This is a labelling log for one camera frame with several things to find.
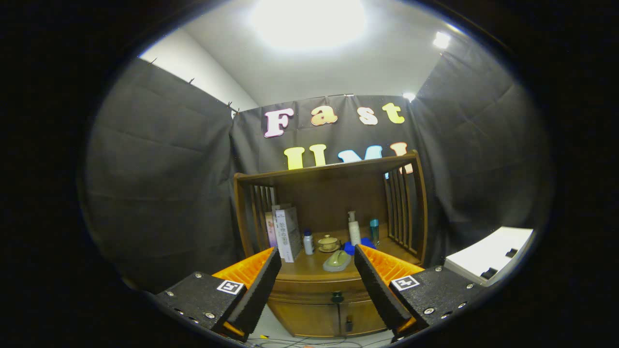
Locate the white pump bottle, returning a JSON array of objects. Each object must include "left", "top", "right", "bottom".
[{"left": 348, "top": 211, "right": 361, "bottom": 247}]

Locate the wooden countertop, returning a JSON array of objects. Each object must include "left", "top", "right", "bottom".
[{"left": 251, "top": 227, "right": 419, "bottom": 282}]

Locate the large ceiling light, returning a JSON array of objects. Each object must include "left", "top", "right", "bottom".
[{"left": 251, "top": 0, "right": 367, "bottom": 49}]

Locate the thick white book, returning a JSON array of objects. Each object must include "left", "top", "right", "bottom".
[{"left": 275, "top": 207, "right": 303, "bottom": 263}]

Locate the wooden cabinet door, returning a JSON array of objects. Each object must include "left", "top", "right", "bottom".
[
  {"left": 339, "top": 300, "right": 387, "bottom": 335},
  {"left": 267, "top": 302, "right": 341, "bottom": 337}
]

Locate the brown wooden cabinet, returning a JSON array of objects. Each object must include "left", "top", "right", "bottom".
[{"left": 234, "top": 150, "right": 428, "bottom": 338}]

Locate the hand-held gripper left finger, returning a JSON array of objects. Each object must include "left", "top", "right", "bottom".
[{"left": 155, "top": 246, "right": 282, "bottom": 341}]

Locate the blue folded cloth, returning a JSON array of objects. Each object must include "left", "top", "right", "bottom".
[{"left": 342, "top": 237, "right": 379, "bottom": 256}]

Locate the pink book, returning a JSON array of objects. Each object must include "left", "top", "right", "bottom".
[{"left": 265, "top": 212, "right": 279, "bottom": 249}]

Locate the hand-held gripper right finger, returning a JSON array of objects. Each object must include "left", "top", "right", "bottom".
[{"left": 354, "top": 244, "right": 484, "bottom": 343}]

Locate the brown wooden drawer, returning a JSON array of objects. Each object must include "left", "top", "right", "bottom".
[{"left": 270, "top": 276, "right": 373, "bottom": 305}]

